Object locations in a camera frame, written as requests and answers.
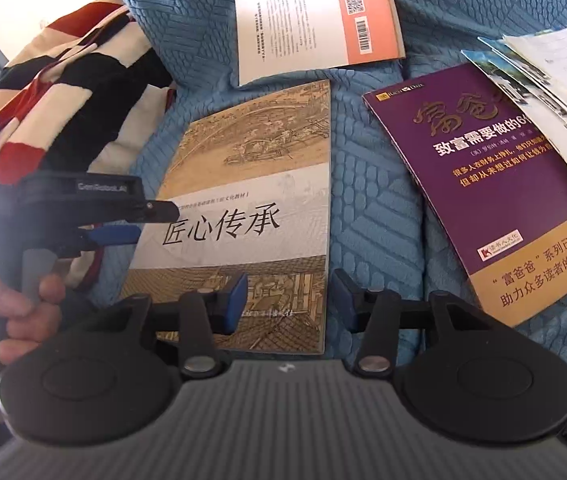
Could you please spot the red black cream striped blanket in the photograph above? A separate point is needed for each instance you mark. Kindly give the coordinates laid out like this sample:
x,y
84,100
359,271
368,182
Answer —
x,y
63,90

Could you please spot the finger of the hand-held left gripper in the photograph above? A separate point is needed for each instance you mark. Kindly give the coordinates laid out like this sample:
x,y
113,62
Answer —
x,y
113,237
161,210

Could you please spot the white and orange book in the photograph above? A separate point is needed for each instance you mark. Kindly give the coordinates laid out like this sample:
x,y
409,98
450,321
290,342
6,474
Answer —
x,y
288,25

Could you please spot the tan painting cover book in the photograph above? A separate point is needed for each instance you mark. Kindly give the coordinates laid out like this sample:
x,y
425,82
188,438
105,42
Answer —
x,y
263,185

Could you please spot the purple cover book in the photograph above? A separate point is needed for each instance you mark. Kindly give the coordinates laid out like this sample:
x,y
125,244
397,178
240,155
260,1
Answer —
x,y
488,200

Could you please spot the person's left hand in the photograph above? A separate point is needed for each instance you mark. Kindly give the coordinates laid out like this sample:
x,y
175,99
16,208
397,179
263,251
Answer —
x,y
13,305

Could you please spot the blue textured sofa cover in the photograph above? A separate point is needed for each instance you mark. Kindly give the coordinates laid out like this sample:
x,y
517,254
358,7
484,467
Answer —
x,y
373,210

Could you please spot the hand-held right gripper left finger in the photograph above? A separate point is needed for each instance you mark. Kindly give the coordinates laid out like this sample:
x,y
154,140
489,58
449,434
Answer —
x,y
236,305

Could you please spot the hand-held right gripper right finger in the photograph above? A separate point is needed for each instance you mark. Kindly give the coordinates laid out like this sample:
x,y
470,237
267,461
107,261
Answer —
x,y
344,302

